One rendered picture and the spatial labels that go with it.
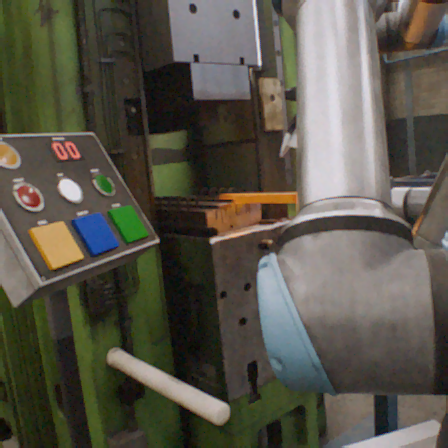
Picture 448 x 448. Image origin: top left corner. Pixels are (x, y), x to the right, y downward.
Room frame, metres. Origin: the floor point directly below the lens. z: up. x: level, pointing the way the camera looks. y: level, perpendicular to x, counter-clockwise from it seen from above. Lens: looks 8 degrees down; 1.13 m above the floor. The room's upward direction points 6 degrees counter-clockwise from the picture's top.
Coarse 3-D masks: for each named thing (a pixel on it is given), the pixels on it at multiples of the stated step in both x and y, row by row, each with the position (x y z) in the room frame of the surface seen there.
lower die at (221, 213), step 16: (176, 208) 1.44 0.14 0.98; (192, 208) 1.39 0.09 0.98; (208, 208) 1.35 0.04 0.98; (224, 208) 1.33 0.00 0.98; (240, 208) 1.37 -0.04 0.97; (256, 208) 1.41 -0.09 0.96; (192, 224) 1.34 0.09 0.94; (208, 224) 1.29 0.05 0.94; (224, 224) 1.33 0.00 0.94; (240, 224) 1.36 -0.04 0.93
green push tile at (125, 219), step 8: (120, 208) 0.97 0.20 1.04; (128, 208) 0.99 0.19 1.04; (112, 216) 0.94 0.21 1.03; (120, 216) 0.95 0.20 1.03; (128, 216) 0.97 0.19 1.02; (136, 216) 0.99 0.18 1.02; (120, 224) 0.94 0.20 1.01; (128, 224) 0.96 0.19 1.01; (136, 224) 0.98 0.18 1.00; (120, 232) 0.93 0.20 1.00; (128, 232) 0.94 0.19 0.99; (136, 232) 0.96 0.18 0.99; (144, 232) 0.98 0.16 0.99; (128, 240) 0.93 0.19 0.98; (136, 240) 0.95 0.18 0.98
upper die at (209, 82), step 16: (192, 64) 1.29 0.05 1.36; (208, 64) 1.33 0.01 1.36; (144, 80) 1.46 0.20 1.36; (160, 80) 1.40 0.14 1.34; (176, 80) 1.34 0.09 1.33; (192, 80) 1.29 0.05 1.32; (208, 80) 1.32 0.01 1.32; (224, 80) 1.36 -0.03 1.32; (240, 80) 1.39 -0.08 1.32; (160, 96) 1.41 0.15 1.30; (176, 96) 1.35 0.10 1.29; (192, 96) 1.29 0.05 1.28; (208, 96) 1.32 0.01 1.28; (224, 96) 1.35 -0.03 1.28; (240, 96) 1.39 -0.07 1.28; (160, 112) 1.55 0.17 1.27
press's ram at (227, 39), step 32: (160, 0) 1.28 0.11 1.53; (192, 0) 1.30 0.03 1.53; (224, 0) 1.37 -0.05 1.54; (160, 32) 1.29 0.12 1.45; (192, 32) 1.30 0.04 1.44; (224, 32) 1.37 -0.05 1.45; (256, 32) 1.44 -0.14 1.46; (160, 64) 1.30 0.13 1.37; (224, 64) 1.36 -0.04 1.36; (256, 64) 1.44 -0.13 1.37
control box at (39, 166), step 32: (32, 160) 0.87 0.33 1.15; (64, 160) 0.94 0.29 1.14; (96, 160) 1.02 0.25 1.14; (0, 192) 0.77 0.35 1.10; (96, 192) 0.95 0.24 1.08; (128, 192) 1.04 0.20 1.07; (0, 224) 0.74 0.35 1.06; (32, 224) 0.77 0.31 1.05; (0, 256) 0.74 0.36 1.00; (32, 256) 0.73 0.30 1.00; (96, 256) 0.84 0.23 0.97; (128, 256) 0.95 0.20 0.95; (32, 288) 0.72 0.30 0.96
